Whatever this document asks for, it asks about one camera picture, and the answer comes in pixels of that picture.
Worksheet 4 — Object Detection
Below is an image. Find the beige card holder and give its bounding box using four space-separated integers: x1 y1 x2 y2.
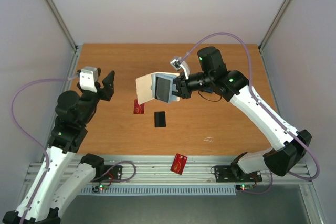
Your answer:
135 72 180 104

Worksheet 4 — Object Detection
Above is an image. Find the black card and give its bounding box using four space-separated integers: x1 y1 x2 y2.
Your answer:
154 111 166 127

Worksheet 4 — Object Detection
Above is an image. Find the red logo card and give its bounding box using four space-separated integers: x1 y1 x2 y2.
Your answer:
133 99 145 114

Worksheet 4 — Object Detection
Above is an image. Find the red VIP card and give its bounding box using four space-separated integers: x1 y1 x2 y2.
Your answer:
170 154 187 175

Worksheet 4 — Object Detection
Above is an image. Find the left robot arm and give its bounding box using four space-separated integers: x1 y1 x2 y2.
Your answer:
2 67 115 223

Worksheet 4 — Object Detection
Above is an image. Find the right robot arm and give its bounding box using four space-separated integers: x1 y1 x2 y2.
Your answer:
171 46 312 180

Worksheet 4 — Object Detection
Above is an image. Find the dark blue wallet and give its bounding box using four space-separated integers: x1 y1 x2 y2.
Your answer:
203 88 213 94

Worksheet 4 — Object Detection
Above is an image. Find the left circuit board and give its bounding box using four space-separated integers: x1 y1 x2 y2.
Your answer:
91 184 109 193

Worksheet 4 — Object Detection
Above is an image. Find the circuit board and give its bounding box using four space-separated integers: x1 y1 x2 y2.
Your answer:
236 184 255 191
91 184 109 193

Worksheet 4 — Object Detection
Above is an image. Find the right circuit board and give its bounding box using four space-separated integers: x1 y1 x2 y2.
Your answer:
236 184 255 191

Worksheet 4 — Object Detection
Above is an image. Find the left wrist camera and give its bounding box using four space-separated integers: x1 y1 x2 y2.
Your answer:
79 66 100 93

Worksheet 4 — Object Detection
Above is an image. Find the left aluminium frame post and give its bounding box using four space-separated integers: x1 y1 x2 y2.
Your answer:
45 0 78 52

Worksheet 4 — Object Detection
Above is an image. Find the aluminium frame post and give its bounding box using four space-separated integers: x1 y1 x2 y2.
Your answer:
258 0 309 50
45 0 78 52

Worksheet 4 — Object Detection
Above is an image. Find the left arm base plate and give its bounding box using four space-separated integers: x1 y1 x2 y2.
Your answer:
92 165 123 183

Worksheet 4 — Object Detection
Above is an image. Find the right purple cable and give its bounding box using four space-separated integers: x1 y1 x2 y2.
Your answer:
181 32 321 195

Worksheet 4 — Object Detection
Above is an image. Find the aluminium rail base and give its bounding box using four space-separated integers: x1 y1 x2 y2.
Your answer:
24 154 312 185

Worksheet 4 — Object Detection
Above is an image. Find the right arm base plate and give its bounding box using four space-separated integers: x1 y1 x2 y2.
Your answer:
211 165 262 183

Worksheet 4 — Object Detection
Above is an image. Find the grey slotted cable duct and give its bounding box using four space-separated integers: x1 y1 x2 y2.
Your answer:
79 185 236 197

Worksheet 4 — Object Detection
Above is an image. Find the right aluminium frame post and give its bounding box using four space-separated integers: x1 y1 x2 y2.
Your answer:
258 0 309 50

